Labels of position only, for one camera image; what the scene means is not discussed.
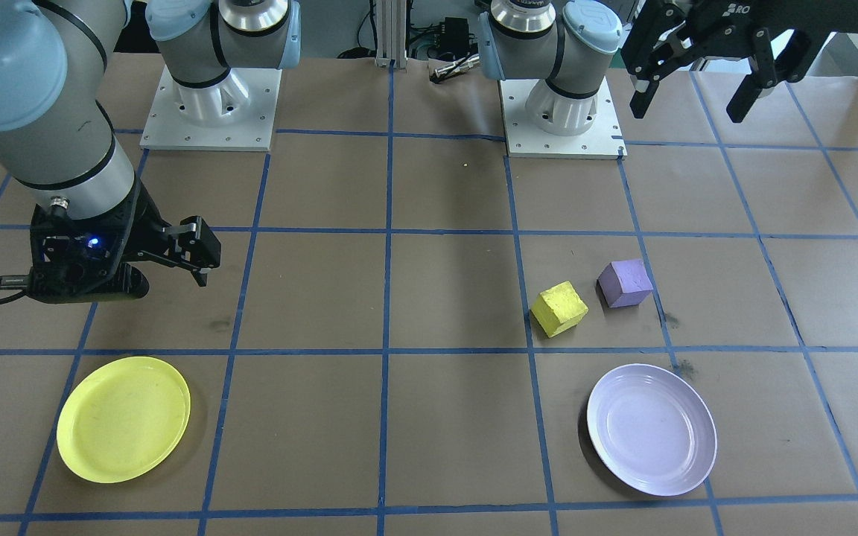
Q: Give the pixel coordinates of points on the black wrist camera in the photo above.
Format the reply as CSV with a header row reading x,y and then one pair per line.
x,y
86,289

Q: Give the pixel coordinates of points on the black electronics box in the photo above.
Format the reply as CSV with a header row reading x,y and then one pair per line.
x,y
455,33

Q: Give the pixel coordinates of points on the white square base plate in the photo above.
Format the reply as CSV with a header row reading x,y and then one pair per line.
x,y
176,134
548,145

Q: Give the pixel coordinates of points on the yellow plastic plate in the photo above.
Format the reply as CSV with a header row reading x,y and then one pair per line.
x,y
124,419

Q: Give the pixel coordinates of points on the purple foam block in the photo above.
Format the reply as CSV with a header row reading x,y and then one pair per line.
x,y
625,283

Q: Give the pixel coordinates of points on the aluminium gantry post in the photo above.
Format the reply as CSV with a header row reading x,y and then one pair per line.
x,y
389,30

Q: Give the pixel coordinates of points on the yellow foam block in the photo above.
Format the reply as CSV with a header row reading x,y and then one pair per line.
x,y
559,309

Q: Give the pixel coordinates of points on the purple plastic plate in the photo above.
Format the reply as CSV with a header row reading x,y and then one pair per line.
x,y
651,429

